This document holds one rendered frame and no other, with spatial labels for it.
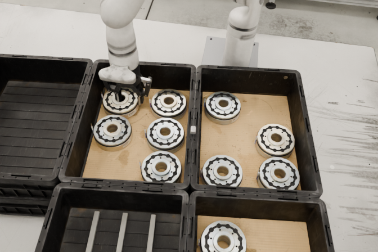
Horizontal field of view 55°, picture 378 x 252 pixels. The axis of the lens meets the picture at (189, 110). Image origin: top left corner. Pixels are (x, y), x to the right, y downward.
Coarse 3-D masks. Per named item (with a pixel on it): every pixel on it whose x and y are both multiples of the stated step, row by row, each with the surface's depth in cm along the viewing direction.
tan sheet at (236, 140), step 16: (208, 96) 112; (240, 96) 112; (256, 96) 113; (272, 96) 113; (240, 112) 108; (256, 112) 108; (272, 112) 109; (288, 112) 109; (208, 128) 104; (224, 128) 105; (240, 128) 105; (256, 128) 105; (288, 128) 105; (208, 144) 101; (224, 144) 101; (240, 144) 101; (240, 160) 98; (256, 160) 98; (256, 176) 95
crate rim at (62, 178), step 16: (96, 64) 105; (144, 64) 106; (160, 64) 106; (176, 64) 106; (192, 80) 104; (192, 96) 99; (80, 112) 95; (192, 112) 95; (64, 160) 85; (64, 176) 83
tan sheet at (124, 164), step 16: (144, 96) 111; (144, 112) 108; (144, 128) 104; (96, 144) 100; (144, 144) 101; (96, 160) 97; (112, 160) 97; (128, 160) 97; (96, 176) 94; (112, 176) 94; (128, 176) 94
